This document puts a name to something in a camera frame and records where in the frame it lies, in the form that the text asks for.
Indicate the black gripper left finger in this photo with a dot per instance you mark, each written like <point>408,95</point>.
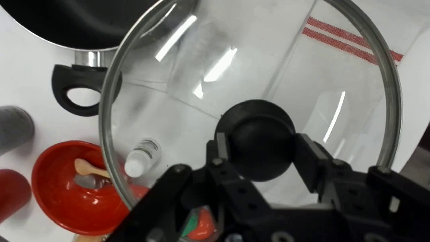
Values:
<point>218,149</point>

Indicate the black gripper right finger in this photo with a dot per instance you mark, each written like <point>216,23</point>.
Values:
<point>314,163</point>

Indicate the glass lid with black knob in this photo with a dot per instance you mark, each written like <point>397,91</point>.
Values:
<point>260,138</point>

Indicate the black cooking pot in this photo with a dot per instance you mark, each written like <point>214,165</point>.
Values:
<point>68,21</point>

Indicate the small white bottle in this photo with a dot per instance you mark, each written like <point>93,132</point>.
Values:
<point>142,159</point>

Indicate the white towel with red stripes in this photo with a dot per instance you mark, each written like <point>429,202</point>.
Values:
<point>354,42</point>

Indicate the small wooden spoon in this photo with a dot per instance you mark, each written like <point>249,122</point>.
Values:
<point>88,168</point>

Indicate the red bowl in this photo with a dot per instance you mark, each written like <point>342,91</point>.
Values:
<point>68,206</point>

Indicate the grey cup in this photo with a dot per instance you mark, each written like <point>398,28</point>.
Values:
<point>14,129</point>

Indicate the red cup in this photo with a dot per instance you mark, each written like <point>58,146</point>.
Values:
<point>13,195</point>

